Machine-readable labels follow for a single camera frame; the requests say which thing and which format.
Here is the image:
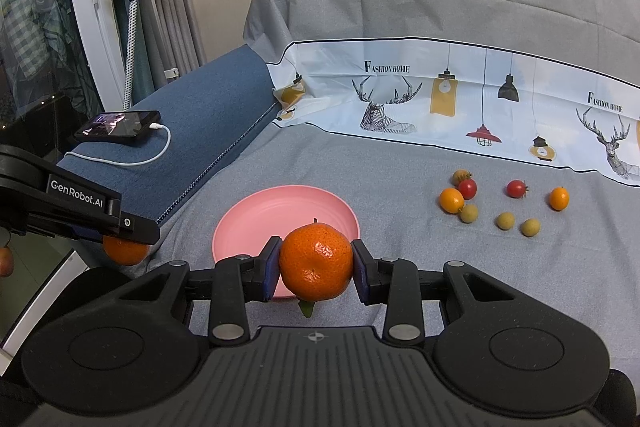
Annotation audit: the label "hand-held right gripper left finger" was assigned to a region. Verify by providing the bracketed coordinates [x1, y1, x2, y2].
[107, 236, 284, 345]

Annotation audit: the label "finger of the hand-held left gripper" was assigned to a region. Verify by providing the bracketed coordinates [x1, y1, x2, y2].
[74, 215, 161, 248]

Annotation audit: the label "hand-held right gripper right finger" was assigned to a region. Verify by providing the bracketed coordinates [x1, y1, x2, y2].
[351, 239, 531, 344]

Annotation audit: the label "orange mandarin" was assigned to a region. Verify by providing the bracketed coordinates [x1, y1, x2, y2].
[102, 236, 150, 267]

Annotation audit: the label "mandarin with green leaf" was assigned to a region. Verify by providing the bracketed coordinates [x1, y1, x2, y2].
[278, 218, 354, 319]

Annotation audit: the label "pink plate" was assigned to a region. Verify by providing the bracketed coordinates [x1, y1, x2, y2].
[211, 186, 362, 299]

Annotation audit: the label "orange kumquat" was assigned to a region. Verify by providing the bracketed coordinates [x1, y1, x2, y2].
[549, 186, 571, 212]
[439, 188, 466, 214]

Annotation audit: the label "person's left hand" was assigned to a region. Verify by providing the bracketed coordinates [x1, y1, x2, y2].
[0, 228, 16, 279]

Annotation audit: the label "black smartphone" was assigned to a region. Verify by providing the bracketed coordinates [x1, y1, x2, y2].
[74, 110, 162, 143]

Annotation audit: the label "blue sofa armrest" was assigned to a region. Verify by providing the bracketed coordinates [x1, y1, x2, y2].
[56, 44, 277, 269]

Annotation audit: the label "checked hanging clothes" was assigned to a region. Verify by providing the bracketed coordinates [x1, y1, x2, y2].
[0, 0, 78, 120]

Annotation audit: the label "white printed cloth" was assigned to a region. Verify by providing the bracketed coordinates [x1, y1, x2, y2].
[267, 37, 640, 186]

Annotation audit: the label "white charging cable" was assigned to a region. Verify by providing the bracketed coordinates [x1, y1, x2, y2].
[64, 122, 172, 167]

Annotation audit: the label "white door frame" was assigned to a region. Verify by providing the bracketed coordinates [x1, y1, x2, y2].
[59, 0, 132, 110]

